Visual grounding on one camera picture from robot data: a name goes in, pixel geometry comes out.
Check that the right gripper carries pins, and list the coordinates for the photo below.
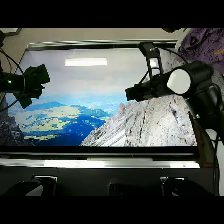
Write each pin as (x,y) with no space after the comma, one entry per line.
(143,90)

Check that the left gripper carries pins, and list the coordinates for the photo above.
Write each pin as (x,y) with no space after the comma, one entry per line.
(33,81)

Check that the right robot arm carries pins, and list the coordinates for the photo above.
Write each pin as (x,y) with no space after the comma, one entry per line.
(200,83)

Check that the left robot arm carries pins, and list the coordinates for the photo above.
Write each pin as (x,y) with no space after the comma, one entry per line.
(10,83)

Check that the purple garment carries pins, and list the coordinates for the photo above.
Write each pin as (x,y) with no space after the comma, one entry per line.
(203,43)

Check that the silver frame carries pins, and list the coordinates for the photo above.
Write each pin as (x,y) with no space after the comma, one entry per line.
(100,163)

